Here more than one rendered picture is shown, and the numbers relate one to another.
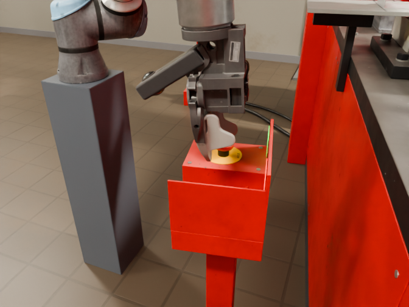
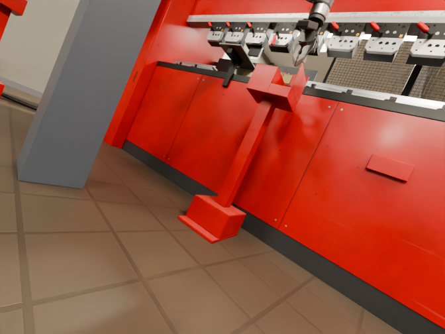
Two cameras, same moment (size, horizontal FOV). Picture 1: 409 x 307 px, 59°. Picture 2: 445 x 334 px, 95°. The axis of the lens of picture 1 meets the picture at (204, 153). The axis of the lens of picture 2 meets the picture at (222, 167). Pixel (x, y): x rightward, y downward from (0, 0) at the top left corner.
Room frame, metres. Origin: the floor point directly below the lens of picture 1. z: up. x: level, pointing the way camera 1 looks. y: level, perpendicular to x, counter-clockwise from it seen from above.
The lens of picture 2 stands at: (0.32, 0.91, 0.34)
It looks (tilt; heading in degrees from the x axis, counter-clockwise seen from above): 3 degrees down; 288
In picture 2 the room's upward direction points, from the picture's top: 24 degrees clockwise
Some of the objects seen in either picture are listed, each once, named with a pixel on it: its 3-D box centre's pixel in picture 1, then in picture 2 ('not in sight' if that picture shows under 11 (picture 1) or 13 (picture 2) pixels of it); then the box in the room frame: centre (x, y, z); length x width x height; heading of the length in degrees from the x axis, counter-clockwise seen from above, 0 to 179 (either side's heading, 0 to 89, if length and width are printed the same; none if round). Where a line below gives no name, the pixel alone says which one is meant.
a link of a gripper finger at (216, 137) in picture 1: (216, 139); (303, 58); (0.49, -0.02, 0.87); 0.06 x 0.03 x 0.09; 79
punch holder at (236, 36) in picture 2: not in sight; (237, 35); (1.16, -0.59, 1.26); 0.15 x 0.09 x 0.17; 167
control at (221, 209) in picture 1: (224, 181); (278, 82); (0.55, -0.04, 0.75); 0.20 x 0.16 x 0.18; 169
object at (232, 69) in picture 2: (336, 50); (229, 69); (0.98, -0.36, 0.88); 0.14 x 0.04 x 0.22; 77
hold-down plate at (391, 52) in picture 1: (391, 55); not in sight; (0.91, -0.47, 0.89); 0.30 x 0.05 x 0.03; 167
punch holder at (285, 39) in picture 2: not in sight; (283, 37); (0.77, -0.50, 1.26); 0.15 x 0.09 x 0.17; 167
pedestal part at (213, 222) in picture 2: not in sight; (214, 215); (0.56, -0.01, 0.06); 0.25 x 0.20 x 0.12; 79
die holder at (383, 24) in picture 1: (378, 7); (193, 69); (1.47, -0.67, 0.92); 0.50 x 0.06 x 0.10; 167
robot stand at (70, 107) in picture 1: (101, 177); (89, 79); (1.10, 0.38, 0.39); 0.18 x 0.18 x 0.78; 68
